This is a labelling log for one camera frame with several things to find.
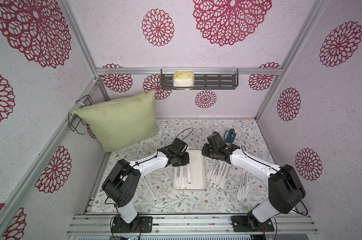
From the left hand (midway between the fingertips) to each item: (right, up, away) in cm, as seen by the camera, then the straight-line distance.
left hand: (188, 161), depth 89 cm
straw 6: (+33, -13, -2) cm, 35 cm away
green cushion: (-37, +23, -8) cm, 44 cm away
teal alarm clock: (+29, +15, +13) cm, 36 cm away
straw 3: (-4, -10, 0) cm, 10 cm away
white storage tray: (+6, -4, +8) cm, 11 cm away
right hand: (+7, +7, -1) cm, 11 cm away
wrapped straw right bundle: (+18, -8, +1) cm, 19 cm away
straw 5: (0, -6, -3) cm, 7 cm away
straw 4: (-2, -9, 0) cm, 10 cm away
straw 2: (-7, -10, 0) cm, 12 cm away
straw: (-22, -15, -4) cm, 27 cm away
